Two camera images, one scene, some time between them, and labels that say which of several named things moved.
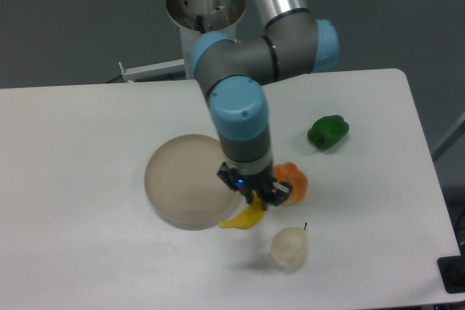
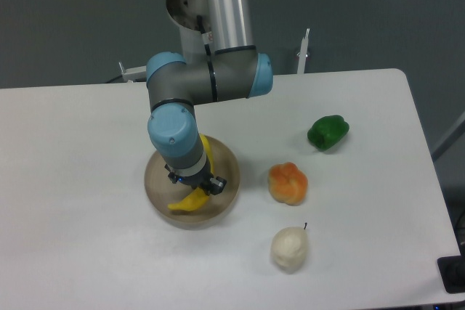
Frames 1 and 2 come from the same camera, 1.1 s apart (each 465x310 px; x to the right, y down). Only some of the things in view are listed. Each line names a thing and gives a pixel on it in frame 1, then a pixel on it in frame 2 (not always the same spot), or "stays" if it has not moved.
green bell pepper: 328,131 stays
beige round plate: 182,184 stays
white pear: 289,247 stays
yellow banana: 251,215 → 199,196
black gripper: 264,184 → 211,184
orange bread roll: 290,172 stays
